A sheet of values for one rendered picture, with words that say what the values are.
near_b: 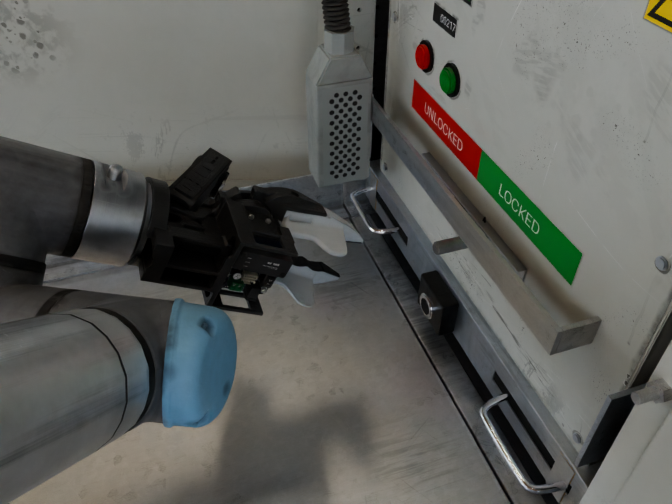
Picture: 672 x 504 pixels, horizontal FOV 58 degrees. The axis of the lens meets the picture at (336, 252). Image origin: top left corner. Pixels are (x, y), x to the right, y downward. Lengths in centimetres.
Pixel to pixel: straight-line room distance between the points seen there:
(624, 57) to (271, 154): 65
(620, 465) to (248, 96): 70
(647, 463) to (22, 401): 36
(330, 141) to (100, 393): 52
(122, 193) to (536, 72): 33
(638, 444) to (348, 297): 44
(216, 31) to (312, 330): 43
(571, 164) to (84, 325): 36
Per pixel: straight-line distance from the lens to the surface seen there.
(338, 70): 72
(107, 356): 32
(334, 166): 78
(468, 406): 71
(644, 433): 45
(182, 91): 96
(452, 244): 62
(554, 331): 50
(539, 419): 62
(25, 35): 99
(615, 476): 50
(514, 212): 58
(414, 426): 68
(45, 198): 45
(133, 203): 47
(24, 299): 43
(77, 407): 30
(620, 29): 45
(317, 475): 65
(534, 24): 53
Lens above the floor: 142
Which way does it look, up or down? 42 degrees down
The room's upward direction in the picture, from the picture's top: straight up
